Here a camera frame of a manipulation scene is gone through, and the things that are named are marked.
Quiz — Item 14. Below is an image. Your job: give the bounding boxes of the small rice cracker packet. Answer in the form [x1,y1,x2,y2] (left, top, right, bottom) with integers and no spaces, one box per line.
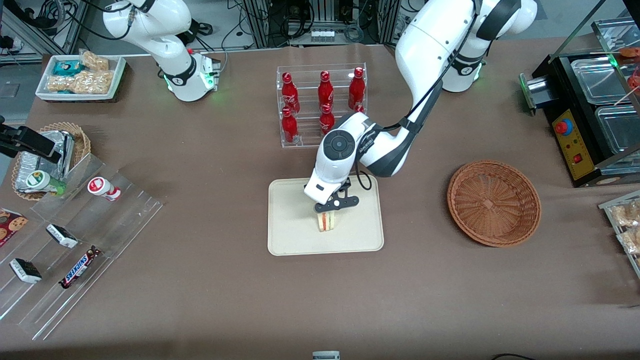
[79,50,110,72]

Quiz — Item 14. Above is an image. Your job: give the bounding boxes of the large rice cracker packet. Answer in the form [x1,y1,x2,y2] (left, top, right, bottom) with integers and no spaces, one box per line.
[47,70,115,95]

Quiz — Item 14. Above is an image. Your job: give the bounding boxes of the aluminium equipment rack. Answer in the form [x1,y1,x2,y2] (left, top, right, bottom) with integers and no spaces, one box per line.
[242,0,402,49]

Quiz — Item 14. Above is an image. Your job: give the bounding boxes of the chocolate chip cookie packet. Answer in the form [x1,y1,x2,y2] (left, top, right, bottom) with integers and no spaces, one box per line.
[0,207,29,249]

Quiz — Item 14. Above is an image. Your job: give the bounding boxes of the clear tray with snacks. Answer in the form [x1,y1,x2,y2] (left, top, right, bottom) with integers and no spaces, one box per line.
[598,190,640,279]

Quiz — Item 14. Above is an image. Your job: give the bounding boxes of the grey metal frame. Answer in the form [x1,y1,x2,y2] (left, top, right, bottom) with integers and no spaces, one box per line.
[0,0,83,65]

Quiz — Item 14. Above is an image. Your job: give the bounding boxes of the teal snack packet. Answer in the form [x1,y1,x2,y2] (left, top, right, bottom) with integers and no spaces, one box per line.
[52,60,84,77]

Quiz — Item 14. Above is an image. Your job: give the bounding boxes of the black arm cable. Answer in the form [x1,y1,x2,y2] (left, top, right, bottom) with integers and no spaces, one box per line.
[350,10,488,192]

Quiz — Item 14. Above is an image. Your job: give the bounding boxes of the black white chocolate bar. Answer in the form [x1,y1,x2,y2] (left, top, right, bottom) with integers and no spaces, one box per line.
[45,223,80,250]
[9,258,43,285]

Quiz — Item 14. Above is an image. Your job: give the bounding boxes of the black food warmer appliance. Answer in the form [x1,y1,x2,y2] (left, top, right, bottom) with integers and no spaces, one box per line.
[519,17,640,189]

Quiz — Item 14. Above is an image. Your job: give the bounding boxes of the shallow light wicker basket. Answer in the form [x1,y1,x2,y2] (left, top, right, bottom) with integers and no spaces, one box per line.
[11,122,92,201]

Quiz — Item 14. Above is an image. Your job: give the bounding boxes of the silver foil packet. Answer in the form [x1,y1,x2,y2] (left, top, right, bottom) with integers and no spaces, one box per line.
[14,130,75,194]

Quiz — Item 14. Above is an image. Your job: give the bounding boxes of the clear acrylic bottle rack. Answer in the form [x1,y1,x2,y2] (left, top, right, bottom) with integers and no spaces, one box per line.
[276,63,368,149]

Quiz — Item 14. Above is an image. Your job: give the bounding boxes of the yellow control panel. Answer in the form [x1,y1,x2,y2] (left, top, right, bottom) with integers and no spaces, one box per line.
[551,109,596,182]

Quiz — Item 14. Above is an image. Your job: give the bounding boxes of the red white yogurt bottle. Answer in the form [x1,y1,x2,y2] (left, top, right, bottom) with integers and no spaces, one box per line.
[87,176,122,202]

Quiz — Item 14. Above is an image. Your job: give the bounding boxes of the round brown wicker basket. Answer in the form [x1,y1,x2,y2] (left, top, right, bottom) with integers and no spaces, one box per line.
[447,160,542,248]

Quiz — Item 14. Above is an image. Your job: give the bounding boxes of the steel food pan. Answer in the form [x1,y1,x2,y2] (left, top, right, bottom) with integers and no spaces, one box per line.
[595,104,640,157]
[570,56,637,106]

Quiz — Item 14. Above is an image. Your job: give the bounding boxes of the triangle sandwich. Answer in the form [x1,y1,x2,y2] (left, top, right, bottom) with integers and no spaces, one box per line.
[316,211,337,233]

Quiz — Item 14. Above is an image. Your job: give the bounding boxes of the Snickers chocolate bar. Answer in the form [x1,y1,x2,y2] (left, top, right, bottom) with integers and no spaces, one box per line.
[58,245,104,290]

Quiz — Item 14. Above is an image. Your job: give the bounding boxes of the white snack tray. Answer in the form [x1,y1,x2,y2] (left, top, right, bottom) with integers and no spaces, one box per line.
[35,54,127,104]

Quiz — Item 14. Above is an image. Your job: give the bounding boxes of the black mounted device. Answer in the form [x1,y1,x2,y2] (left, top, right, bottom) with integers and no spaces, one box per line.
[0,116,63,164]

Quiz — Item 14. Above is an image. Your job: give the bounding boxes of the clear acrylic tiered shelf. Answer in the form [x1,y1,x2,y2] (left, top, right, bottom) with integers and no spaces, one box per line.
[0,152,165,341]

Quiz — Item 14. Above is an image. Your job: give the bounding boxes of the green white yogurt cup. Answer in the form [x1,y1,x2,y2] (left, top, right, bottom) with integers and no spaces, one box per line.
[25,170,66,196]

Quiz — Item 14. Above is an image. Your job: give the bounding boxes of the cream rectangular plastic tray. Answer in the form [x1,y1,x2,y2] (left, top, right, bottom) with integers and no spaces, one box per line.
[267,175,385,257]

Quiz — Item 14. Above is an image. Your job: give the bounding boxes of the clear bagged pastry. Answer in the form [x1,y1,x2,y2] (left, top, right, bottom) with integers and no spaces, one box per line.
[617,227,640,256]
[611,199,640,229]

